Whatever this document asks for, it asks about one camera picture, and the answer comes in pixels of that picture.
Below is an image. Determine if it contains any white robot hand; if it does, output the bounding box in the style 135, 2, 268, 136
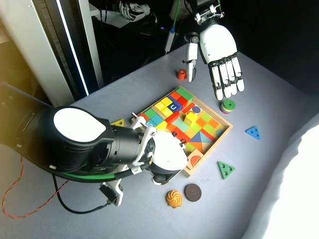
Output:
149, 129, 189, 185
183, 22, 245, 101

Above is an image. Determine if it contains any yellow cube block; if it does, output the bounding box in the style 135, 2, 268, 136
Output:
183, 112, 199, 127

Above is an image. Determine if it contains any spare white robot hand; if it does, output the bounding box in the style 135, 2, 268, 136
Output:
119, 0, 152, 22

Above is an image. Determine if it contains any wooden puzzle tray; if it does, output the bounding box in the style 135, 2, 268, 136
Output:
134, 86, 234, 178

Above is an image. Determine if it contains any dark chocolate sandwich cookie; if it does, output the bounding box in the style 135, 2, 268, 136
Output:
184, 183, 202, 202

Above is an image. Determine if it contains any swirled butter cookie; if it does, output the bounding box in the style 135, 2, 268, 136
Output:
165, 189, 184, 209

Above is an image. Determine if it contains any green triangle with three holes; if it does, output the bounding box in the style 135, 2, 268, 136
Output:
216, 161, 236, 180

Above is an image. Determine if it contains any grey table cloth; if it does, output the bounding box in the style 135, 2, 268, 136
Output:
0, 44, 319, 239

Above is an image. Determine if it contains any blue triangle with three holes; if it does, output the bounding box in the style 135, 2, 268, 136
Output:
245, 125, 262, 140

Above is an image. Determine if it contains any white background table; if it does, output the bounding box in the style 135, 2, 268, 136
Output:
89, 3, 137, 30

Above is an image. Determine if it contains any white column with black strip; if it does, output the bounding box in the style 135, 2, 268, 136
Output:
0, 0, 104, 108

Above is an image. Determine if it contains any white cable connector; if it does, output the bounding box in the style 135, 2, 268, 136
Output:
164, 31, 176, 54

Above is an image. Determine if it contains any green cable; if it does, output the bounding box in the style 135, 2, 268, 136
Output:
172, 0, 182, 32

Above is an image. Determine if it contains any stacked colourful ring tower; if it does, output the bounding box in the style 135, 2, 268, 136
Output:
219, 99, 236, 115

